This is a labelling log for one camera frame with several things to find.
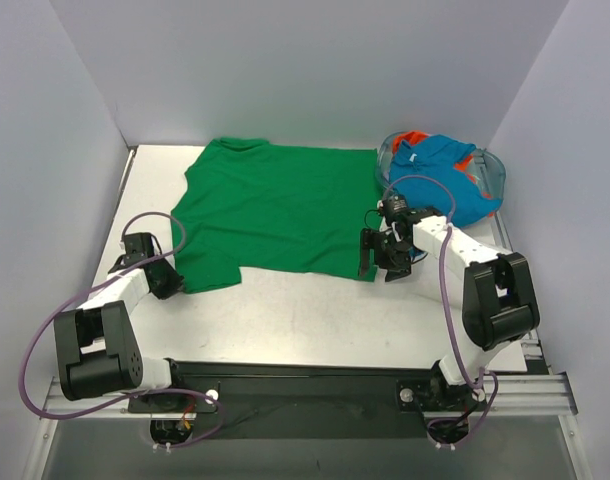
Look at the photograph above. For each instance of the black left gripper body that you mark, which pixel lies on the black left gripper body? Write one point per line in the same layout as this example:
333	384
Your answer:
166	279

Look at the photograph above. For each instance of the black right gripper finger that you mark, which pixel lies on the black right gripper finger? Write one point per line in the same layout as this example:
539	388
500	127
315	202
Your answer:
367	244
397	273

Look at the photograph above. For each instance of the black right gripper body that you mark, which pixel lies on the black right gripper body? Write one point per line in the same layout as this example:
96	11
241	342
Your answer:
381	248

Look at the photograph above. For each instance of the green t shirt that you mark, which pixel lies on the green t shirt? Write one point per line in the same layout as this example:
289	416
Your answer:
249	203

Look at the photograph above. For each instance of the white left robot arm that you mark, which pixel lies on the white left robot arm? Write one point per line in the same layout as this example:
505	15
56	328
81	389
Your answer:
96	347

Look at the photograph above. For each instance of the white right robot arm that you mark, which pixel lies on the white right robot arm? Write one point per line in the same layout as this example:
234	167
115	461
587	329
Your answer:
488	296

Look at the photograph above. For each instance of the blue t shirt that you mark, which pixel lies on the blue t shirt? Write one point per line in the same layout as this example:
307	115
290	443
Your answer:
440	180

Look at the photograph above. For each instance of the orange t shirt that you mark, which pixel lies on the orange t shirt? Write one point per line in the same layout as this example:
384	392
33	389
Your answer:
410	139

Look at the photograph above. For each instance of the clear blue plastic bin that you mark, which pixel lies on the clear blue plastic bin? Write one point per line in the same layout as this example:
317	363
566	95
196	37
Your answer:
483	168

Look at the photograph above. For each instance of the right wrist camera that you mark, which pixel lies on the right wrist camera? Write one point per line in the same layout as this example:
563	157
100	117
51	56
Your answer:
392	207

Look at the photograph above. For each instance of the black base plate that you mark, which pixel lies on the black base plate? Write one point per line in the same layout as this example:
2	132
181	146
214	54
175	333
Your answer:
257	401

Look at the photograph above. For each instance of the aluminium frame rail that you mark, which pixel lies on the aluminium frame rail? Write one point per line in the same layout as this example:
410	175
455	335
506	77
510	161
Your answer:
299	295

